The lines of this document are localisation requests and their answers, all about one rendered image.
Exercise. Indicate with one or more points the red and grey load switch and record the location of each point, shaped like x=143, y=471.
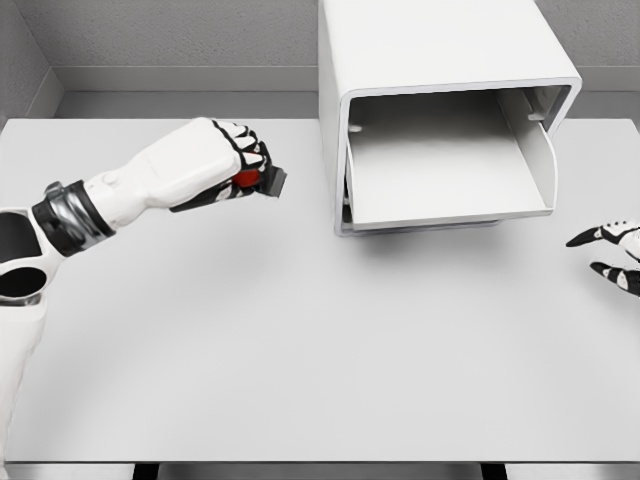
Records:
x=267, y=181

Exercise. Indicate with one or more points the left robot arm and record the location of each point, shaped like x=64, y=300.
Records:
x=60, y=215

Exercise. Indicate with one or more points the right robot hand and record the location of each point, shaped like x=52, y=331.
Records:
x=622, y=250

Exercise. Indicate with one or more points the white cabinet drawer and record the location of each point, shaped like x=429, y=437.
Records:
x=445, y=175

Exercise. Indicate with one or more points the white tabletop storage cabinet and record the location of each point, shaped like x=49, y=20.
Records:
x=425, y=60

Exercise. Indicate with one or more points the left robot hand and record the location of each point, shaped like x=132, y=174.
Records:
x=200, y=155

